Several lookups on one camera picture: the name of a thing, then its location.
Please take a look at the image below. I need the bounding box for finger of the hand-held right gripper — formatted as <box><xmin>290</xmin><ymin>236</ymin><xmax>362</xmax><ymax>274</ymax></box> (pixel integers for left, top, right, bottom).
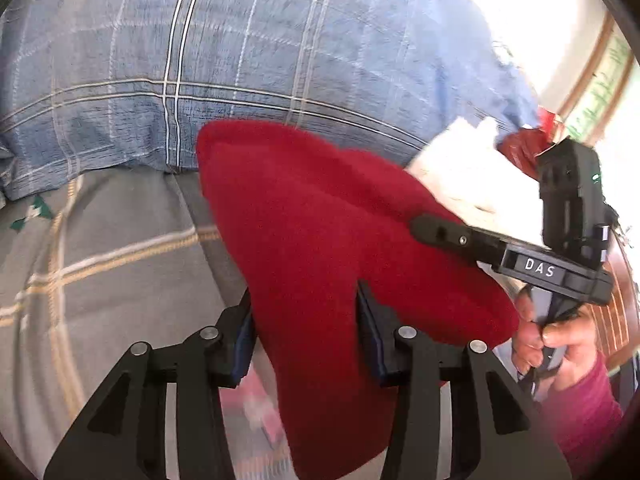
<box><xmin>410</xmin><ymin>213</ymin><xmax>506</xmax><ymax>261</ymax></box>

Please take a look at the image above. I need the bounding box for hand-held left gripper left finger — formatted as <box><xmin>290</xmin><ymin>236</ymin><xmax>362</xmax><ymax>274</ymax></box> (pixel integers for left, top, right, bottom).
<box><xmin>44</xmin><ymin>287</ymin><xmax>258</xmax><ymax>480</ymax></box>

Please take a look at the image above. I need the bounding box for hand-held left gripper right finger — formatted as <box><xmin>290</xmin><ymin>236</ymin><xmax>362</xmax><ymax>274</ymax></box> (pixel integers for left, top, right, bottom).
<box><xmin>356</xmin><ymin>280</ymin><xmax>573</xmax><ymax>480</ymax></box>

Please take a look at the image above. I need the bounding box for red knit sweater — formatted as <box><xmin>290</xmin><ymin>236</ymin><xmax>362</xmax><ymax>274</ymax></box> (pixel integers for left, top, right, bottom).
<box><xmin>195</xmin><ymin>120</ymin><xmax>521</xmax><ymax>480</ymax></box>

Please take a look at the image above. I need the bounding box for person's right forearm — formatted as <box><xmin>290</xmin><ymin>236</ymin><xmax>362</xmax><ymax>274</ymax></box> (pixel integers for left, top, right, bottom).
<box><xmin>537</xmin><ymin>350</ymin><xmax>626</xmax><ymax>476</ymax></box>

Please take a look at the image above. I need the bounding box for person's right hand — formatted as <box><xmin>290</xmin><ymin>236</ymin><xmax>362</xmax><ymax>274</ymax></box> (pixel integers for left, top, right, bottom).
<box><xmin>511</xmin><ymin>287</ymin><xmax>608</xmax><ymax>391</ymax></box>

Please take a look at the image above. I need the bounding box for pink white cloth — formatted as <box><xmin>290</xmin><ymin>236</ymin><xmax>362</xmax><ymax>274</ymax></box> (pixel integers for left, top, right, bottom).
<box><xmin>220</xmin><ymin>360</ymin><xmax>296</xmax><ymax>461</ymax></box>

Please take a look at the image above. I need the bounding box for red patterned cloth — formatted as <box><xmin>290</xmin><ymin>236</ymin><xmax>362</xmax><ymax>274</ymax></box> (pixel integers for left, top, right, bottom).
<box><xmin>497</xmin><ymin>110</ymin><xmax>563</xmax><ymax>176</ymax></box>

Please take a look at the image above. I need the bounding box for wooden framed window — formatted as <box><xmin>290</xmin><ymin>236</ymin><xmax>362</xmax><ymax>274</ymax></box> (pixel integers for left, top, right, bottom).
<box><xmin>557</xmin><ymin>10</ymin><xmax>640</xmax><ymax>146</ymax></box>

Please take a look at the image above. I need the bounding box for brown slatted wooden furniture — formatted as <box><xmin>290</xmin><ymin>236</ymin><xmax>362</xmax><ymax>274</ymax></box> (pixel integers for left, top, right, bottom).
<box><xmin>595</xmin><ymin>245</ymin><xmax>640</xmax><ymax>368</ymax></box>

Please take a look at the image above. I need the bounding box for grey plaid bed sheet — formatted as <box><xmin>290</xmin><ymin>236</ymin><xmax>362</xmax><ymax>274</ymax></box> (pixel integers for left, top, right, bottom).
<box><xmin>0</xmin><ymin>165</ymin><xmax>296</xmax><ymax>480</ymax></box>

